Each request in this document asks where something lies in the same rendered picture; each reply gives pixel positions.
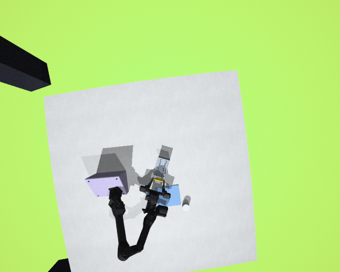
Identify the light blue flat mat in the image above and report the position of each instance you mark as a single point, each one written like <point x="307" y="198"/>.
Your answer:
<point x="174" y="198"/>

